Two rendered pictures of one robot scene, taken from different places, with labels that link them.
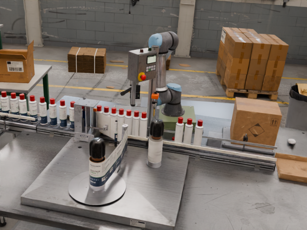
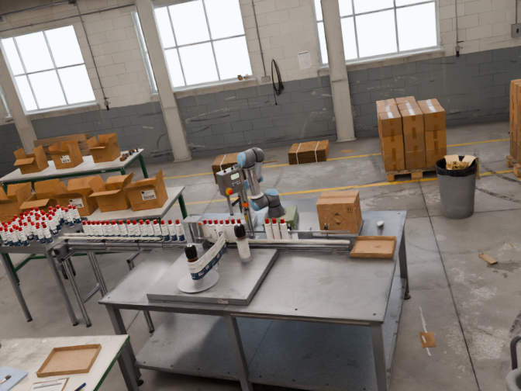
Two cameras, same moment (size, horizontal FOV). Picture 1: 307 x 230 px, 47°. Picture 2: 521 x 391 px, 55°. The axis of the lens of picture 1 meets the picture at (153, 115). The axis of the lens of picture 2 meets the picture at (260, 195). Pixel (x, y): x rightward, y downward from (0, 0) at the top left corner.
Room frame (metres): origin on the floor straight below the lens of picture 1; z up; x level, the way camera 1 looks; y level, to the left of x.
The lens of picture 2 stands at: (-1.39, -1.09, 2.71)
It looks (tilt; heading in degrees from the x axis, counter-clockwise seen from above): 22 degrees down; 15
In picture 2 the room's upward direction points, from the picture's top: 11 degrees counter-clockwise
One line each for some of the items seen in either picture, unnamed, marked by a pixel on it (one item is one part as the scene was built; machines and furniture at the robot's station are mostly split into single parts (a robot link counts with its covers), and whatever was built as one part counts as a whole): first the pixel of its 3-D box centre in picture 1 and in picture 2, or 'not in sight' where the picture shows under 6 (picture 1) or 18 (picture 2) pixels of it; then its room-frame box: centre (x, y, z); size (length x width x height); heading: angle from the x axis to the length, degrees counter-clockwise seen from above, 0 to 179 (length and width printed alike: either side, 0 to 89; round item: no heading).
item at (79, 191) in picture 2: not in sight; (76, 197); (3.35, 2.30, 0.97); 0.45 x 0.38 x 0.37; 3
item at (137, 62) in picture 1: (142, 65); (229, 181); (2.22, 0.10, 1.38); 0.17 x 0.10 x 0.19; 136
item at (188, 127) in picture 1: (188, 133); (276, 230); (2.08, -0.24, 0.98); 0.05 x 0.05 x 0.20
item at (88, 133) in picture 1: (87, 120); (195, 233); (2.10, 0.44, 1.01); 0.14 x 0.13 x 0.26; 80
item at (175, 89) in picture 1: (173, 92); (271, 196); (2.56, -0.14, 1.07); 0.13 x 0.12 x 0.14; 129
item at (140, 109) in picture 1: (129, 114); (240, 221); (2.57, 0.19, 0.86); 0.27 x 0.20 x 0.05; 90
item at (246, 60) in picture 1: (247, 61); (409, 135); (5.88, -1.53, 0.45); 1.20 x 0.84 x 0.89; 2
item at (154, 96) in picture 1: (152, 116); (247, 220); (2.17, 0.00, 1.05); 0.10 x 0.04 x 0.33; 170
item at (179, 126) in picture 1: (179, 131); (268, 230); (2.09, -0.18, 0.98); 0.05 x 0.05 x 0.20
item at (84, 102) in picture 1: (87, 102); (191, 219); (2.10, 0.44, 1.14); 0.14 x 0.11 x 0.01; 80
